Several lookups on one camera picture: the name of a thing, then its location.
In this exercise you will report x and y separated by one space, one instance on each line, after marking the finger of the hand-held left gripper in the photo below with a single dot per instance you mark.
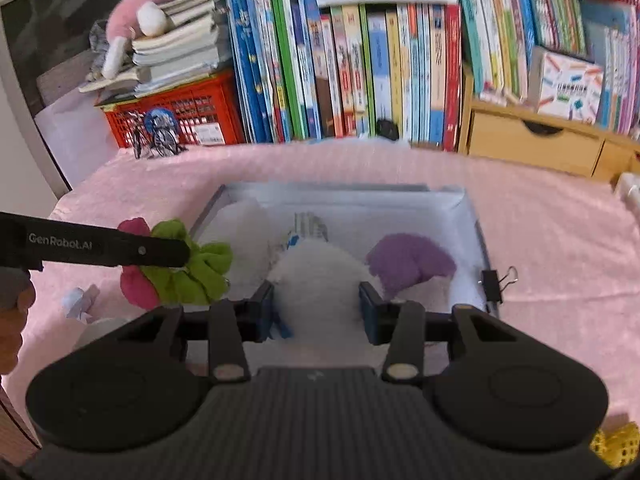
155 252

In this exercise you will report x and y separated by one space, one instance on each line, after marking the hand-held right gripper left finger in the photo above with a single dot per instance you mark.
266 310

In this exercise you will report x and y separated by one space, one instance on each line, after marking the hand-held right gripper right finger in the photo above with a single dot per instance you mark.
369 312

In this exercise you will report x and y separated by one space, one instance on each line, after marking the magenta fabric bow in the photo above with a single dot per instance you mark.
135 285

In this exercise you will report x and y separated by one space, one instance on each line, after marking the bright green scrunchie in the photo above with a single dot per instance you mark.
195 280

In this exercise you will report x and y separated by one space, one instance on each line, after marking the white fluffy pompom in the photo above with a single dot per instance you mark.
320 285

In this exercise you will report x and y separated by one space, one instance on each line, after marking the purple fluffy pompom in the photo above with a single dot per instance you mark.
410 260

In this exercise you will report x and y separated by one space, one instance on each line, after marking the grey cardboard box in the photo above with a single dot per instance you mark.
350 205

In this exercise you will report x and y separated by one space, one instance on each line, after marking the gold sequin bow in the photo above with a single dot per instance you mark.
617 442

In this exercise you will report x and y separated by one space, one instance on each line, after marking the person's left hand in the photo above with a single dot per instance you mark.
10 340

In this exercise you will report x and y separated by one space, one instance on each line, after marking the light blue crumpled paper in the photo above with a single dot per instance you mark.
80 302

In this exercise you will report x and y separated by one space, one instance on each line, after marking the white paper bag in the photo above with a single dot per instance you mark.
70 145

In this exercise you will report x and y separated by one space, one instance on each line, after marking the miniature bicycle model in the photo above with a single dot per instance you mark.
162 135

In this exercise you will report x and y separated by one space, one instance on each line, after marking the black binder clip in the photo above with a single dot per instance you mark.
492 282

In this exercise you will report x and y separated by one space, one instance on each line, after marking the red plastic crate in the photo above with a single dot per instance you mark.
200 110

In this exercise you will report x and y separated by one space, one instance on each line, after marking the stack of flat books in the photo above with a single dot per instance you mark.
180 50

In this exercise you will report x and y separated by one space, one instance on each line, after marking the grey cloth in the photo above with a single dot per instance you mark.
99 37

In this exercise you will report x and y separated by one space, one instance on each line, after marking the wooden desk organiser with drawers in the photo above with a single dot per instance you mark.
530 145

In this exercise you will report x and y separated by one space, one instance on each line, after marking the pink plush toy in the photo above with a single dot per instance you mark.
130 15

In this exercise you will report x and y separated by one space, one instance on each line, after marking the row of tall upright books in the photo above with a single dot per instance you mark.
340 70

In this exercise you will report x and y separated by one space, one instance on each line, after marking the white printed carton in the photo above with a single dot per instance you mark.
567 87

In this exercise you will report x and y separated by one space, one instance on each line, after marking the row of thin colourful books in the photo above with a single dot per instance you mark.
510 25

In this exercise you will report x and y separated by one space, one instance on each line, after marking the row of blue red books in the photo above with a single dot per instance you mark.
617 75

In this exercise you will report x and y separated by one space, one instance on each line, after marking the window with white frame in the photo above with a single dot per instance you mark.
45 35

